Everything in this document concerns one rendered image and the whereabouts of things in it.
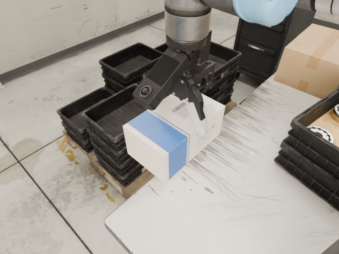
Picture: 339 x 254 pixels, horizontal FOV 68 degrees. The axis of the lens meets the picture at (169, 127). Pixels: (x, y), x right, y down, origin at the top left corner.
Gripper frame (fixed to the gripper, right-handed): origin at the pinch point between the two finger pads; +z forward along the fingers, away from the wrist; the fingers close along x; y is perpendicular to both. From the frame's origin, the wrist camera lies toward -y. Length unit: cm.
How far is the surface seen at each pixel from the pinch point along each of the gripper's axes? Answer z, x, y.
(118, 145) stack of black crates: 59, 51, 14
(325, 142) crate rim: 18, -26, 40
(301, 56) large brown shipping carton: 23, 3, 97
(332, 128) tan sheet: 28, -26, 62
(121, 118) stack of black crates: 62, 70, 31
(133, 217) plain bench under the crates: 41.5, 8.4, -10.4
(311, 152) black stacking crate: 26, -24, 42
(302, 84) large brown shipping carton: 37, -3, 98
